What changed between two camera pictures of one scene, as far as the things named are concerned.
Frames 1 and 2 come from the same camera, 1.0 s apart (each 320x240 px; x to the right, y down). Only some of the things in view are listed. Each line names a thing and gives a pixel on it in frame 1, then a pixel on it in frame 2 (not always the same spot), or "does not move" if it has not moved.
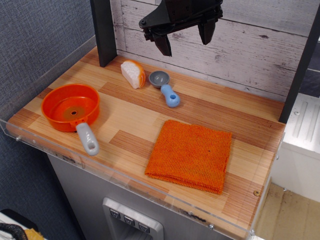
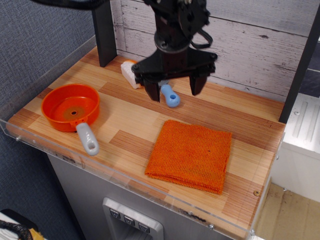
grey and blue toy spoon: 160,79 does not move
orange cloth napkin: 195,155 does not move
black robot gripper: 172,15 -> 162,66
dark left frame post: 104,31 does not move
